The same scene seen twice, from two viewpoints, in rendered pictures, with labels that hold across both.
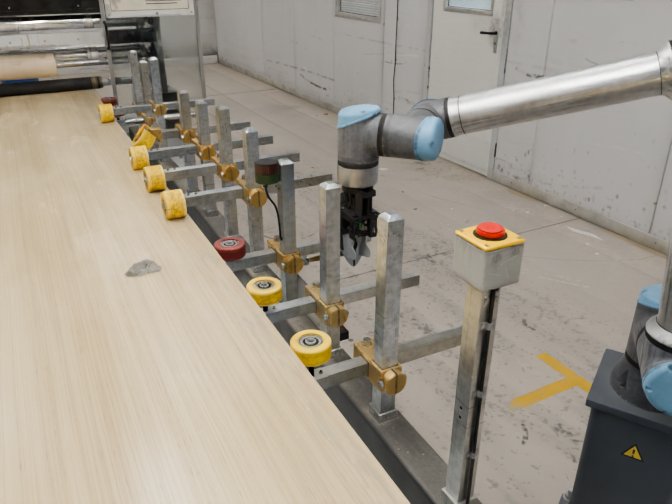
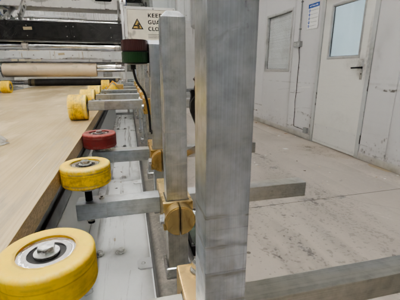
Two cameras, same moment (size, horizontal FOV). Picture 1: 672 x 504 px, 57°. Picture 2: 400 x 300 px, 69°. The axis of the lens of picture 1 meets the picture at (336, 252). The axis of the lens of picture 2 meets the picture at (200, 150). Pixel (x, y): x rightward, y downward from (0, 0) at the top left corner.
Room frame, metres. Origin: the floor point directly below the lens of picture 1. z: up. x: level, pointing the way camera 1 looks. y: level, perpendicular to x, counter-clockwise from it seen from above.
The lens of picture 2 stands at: (0.81, -0.13, 1.06)
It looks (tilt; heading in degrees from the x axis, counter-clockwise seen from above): 16 degrees down; 13
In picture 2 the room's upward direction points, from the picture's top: straight up
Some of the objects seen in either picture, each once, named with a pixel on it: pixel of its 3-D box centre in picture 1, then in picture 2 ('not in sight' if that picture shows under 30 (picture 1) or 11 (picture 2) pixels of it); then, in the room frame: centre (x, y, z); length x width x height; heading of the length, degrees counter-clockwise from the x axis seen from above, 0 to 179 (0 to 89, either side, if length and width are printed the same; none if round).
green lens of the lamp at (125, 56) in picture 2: (267, 176); (135, 57); (1.45, 0.17, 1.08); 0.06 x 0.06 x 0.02
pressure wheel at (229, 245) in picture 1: (231, 261); (100, 152); (1.44, 0.27, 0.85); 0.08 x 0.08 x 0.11
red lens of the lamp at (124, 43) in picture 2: (266, 166); (134, 46); (1.45, 0.17, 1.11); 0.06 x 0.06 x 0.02
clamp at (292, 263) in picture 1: (284, 255); (158, 154); (1.49, 0.14, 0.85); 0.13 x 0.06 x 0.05; 27
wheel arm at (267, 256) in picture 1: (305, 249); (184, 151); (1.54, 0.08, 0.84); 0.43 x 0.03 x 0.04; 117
